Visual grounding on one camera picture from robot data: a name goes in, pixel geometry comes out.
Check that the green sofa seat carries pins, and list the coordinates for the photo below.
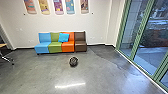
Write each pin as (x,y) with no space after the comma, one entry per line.
(54,47)

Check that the blue sofa seat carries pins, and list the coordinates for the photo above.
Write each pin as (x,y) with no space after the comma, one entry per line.
(42,47)

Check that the green glass door frame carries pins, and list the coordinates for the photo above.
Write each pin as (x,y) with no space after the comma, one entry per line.
(141,33)

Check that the orange red wall poster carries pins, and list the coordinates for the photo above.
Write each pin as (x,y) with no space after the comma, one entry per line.
(30,6)

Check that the orange sofa seat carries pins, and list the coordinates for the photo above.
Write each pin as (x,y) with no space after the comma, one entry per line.
(68,46)

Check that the pink purple wall poster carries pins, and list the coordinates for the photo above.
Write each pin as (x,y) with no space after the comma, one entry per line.
(58,6)

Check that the light blue cushion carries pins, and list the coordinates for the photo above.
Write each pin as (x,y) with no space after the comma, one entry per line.
(63,37)

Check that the brown sofa seat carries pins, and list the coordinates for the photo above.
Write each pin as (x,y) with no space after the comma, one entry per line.
(80,45)

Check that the black plastic trash bag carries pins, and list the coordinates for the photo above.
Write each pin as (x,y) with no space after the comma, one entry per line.
(74,61)

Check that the yellow wall poster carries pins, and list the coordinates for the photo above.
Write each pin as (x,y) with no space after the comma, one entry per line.
(44,6)

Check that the light blue wall poster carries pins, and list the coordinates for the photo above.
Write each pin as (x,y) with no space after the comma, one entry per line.
(70,6)

